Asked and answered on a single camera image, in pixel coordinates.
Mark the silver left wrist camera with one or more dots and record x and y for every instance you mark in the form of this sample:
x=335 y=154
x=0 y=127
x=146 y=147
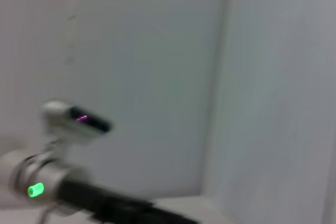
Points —
x=60 y=121

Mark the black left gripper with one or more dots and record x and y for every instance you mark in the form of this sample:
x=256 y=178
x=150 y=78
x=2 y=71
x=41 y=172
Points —
x=105 y=205

